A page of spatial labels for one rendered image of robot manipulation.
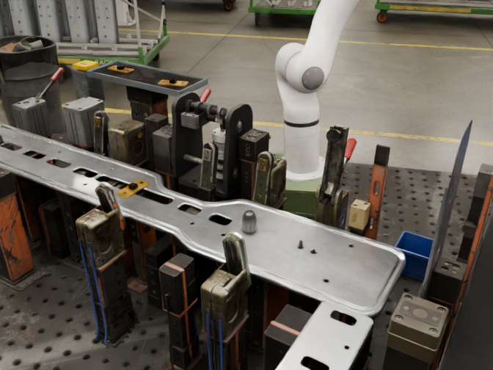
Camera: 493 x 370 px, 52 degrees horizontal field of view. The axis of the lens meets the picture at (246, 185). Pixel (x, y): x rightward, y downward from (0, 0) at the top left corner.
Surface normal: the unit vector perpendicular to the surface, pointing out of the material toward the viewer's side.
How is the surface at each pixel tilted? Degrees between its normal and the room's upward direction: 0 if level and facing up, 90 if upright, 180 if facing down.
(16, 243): 90
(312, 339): 0
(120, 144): 90
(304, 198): 90
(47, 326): 0
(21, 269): 90
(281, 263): 0
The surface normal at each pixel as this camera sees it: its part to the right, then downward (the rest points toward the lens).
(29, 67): 0.51, 0.45
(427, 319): 0.00, -0.87
